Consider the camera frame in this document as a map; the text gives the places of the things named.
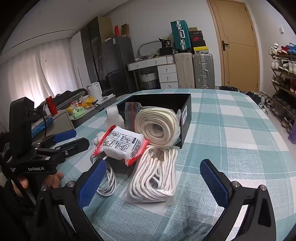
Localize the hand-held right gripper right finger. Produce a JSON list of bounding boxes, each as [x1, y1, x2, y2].
[[199, 159, 277, 241]]

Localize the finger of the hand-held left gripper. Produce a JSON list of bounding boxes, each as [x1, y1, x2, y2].
[[35, 130, 77, 149], [35, 137, 90, 167]]

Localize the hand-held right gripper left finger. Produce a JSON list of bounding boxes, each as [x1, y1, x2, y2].
[[32, 159, 108, 241]]

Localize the white cable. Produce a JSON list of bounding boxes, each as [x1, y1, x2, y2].
[[89, 132, 116, 197]]

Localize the white packet with red edges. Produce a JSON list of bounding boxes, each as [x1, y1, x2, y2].
[[92, 125, 150, 166]]

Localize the white soft bundle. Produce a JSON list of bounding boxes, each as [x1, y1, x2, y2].
[[105, 107, 125, 128]]

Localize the bagged white rope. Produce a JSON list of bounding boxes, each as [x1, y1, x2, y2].
[[122, 146, 179, 205]]

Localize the bagged cream rope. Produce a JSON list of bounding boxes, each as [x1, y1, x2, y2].
[[125, 102, 182, 147]]

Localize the black cardboard box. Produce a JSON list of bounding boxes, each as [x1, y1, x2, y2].
[[116, 93, 192, 149]]

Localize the person's left forearm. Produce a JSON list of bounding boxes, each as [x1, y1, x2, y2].
[[0, 178, 40, 241]]

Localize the person's left hand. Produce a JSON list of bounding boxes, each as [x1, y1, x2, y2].
[[14, 172, 64, 195]]

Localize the grey low cabinet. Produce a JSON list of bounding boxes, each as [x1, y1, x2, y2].
[[30, 109, 75, 139]]

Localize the green snack packet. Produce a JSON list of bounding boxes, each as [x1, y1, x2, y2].
[[72, 107, 87, 119]]

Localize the dark jacket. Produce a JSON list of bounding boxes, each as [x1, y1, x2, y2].
[[53, 88, 89, 109]]

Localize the white appliance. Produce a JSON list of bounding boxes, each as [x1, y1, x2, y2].
[[87, 82, 103, 101]]

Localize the teal checkered tablecloth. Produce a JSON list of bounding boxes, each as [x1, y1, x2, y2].
[[59, 88, 295, 241]]

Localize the white curtain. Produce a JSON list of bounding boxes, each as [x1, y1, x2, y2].
[[0, 38, 80, 130]]

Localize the purple bag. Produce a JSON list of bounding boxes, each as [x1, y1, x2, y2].
[[288, 120, 296, 145]]

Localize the tall dark cabinet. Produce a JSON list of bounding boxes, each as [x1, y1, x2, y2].
[[81, 16, 114, 86]]

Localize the loose dark shoes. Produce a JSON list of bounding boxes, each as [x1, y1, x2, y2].
[[245, 91, 270, 114]]

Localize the dark refrigerator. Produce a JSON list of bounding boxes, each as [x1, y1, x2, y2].
[[101, 37, 137, 95]]

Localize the black trash bag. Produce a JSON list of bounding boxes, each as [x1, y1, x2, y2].
[[219, 86, 240, 93]]

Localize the silver suitcase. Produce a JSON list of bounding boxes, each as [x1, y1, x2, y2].
[[192, 53, 215, 90]]

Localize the beige suitcase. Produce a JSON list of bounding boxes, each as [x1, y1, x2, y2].
[[174, 52, 194, 89]]

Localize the wooden shoe rack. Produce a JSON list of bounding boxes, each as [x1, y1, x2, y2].
[[268, 43, 296, 135]]

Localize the white desk with drawers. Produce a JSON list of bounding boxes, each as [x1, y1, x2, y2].
[[127, 56, 179, 90]]

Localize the yellow and black box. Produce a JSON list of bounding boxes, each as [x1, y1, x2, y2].
[[192, 46, 210, 55]]

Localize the rows of shoes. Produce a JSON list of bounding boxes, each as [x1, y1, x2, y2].
[[268, 42, 296, 133]]

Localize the tan wooden door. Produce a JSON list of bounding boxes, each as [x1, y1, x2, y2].
[[207, 0, 260, 88]]

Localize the teal suitcase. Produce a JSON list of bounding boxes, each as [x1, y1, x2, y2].
[[170, 20, 192, 52]]

